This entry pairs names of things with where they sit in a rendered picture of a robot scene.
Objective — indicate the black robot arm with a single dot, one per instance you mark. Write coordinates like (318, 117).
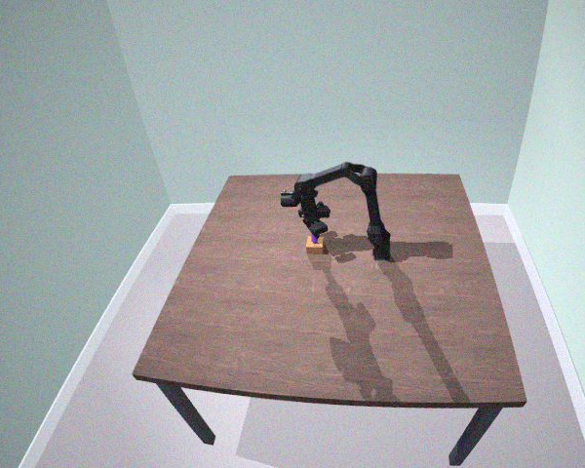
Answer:
(304, 194)

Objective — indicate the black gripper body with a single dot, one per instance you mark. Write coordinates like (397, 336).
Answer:
(317, 226)

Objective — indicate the tan wooden block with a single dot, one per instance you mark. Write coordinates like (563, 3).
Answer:
(315, 248)

